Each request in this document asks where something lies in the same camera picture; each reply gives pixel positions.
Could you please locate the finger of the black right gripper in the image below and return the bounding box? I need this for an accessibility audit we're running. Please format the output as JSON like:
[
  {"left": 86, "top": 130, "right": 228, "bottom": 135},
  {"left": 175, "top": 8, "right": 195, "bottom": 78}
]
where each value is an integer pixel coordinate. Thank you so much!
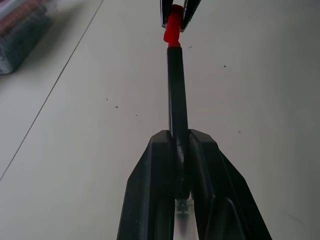
[
  {"left": 180, "top": 0, "right": 201, "bottom": 33},
  {"left": 159, "top": 0, "right": 174, "bottom": 28}
]

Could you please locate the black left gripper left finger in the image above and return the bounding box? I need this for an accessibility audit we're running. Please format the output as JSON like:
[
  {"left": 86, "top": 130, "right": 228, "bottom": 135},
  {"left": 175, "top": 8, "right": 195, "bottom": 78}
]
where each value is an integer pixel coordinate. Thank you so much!
[{"left": 115, "top": 129, "right": 176, "bottom": 240}]

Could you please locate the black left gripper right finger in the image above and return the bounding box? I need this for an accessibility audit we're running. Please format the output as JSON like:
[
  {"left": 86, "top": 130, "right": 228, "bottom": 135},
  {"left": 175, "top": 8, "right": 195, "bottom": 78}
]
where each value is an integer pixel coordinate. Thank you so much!
[{"left": 184, "top": 128, "right": 274, "bottom": 240}]

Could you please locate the red marker cap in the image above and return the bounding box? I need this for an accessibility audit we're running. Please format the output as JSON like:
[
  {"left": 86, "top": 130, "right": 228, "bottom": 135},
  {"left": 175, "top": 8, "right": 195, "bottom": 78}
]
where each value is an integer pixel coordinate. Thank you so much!
[{"left": 162, "top": 4, "right": 184, "bottom": 49}]

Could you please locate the black marker pen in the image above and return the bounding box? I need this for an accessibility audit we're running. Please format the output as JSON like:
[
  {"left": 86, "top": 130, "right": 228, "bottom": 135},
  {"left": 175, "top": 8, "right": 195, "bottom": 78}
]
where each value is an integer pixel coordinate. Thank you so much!
[{"left": 166, "top": 45, "right": 191, "bottom": 201}]

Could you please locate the clear box of markers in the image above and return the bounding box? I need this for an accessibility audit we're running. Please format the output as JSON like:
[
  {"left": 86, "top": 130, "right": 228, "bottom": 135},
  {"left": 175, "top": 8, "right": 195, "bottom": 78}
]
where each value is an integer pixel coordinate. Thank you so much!
[{"left": 0, "top": 0, "right": 55, "bottom": 76}]

